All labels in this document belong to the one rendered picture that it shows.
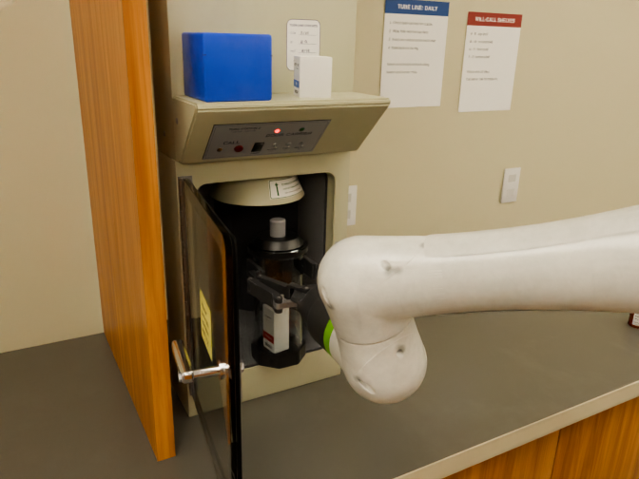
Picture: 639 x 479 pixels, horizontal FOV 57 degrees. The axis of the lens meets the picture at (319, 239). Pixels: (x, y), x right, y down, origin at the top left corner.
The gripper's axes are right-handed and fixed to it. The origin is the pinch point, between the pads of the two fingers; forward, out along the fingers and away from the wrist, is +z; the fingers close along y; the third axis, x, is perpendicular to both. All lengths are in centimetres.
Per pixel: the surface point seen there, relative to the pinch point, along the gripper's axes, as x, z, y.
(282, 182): -14.8, 3.2, -2.0
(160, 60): -35.2, 5.6, 18.0
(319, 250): -0.2, 4.1, -10.5
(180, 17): -41.5, 0.3, 16.0
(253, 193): -13.2, 3.1, 3.7
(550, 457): 40, -26, -49
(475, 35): -40, 46, -80
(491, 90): -25, 46, -89
